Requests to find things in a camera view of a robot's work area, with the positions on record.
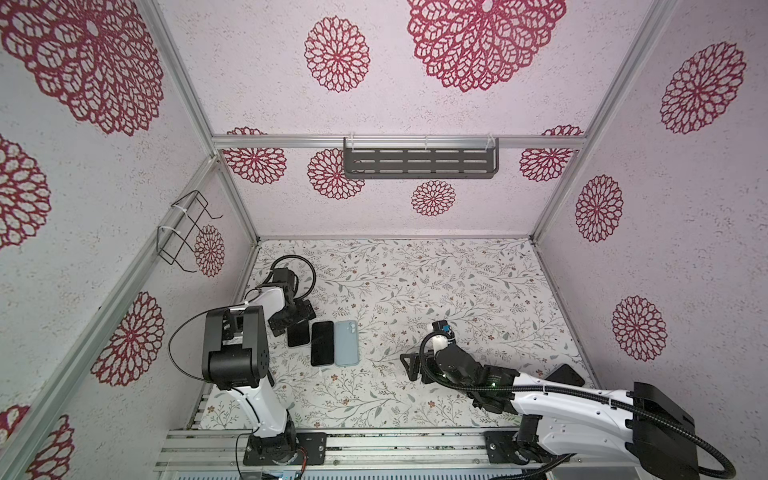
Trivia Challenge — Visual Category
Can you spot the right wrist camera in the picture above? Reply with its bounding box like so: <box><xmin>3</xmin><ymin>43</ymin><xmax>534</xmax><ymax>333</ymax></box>
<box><xmin>431</xmin><ymin>320</ymin><xmax>455</xmax><ymax>352</ymax></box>

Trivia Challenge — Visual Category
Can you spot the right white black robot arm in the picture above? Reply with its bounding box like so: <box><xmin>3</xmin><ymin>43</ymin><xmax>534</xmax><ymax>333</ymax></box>
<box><xmin>400</xmin><ymin>336</ymin><xmax>702</xmax><ymax>479</ymax></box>

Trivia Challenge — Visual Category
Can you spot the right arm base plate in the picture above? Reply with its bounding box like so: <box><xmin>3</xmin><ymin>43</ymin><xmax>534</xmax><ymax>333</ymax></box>
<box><xmin>483</xmin><ymin>430</ymin><xmax>541</xmax><ymax>465</ymax></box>

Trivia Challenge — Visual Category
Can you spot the light blue phone case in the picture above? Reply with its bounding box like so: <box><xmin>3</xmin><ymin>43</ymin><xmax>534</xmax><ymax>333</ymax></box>
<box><xmin>334</xmin><ymin>320</ymin><xmax>360</xmax><ymax>367</ymax></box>

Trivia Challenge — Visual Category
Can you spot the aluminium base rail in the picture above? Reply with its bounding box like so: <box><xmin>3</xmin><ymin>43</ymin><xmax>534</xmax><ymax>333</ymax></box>
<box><xmin>154</xmin><ymin>425</ymin><xmax>659</xmax><ymax>472</ymax></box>

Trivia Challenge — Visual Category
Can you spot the dark grey wall shelf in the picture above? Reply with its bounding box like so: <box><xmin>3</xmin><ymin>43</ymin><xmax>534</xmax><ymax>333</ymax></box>
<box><xmin>342</xmin><ymin>138</ymin><xmax>499</xmax><ymax>180</ymax></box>

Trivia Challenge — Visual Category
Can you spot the black wire wall rack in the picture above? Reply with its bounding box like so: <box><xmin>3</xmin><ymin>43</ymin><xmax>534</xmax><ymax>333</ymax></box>
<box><xmin>155</xmin><ymin>190</ymin><xmax>226</xmax><ymax>278</ymax></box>

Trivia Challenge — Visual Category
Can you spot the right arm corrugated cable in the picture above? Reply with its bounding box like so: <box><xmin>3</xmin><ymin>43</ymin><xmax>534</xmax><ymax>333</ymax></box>
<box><xmin>418</xmin><ymin>329</ymin><xmax>738</xmax><ymax>480</ymax></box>

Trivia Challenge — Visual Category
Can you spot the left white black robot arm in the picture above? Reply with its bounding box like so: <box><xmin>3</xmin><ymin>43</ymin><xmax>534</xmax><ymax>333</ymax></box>
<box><xmin>201</xmin><ymin>268</ymin><xmax>309</xmax><ymax>467</ymax></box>

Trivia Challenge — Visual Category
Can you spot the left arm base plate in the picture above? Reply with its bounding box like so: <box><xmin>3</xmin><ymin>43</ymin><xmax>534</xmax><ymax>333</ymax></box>
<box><xmin>243</xmin><ymin>432</ymin><xmax>328</xmax><ymax>467</ymax></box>

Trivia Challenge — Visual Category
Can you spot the bare black phone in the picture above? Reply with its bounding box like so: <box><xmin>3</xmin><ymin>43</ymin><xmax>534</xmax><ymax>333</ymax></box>
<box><xmin>310</xmin><ymin>321</ymin><xmax>335</xmax><ymax>367</ymax></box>

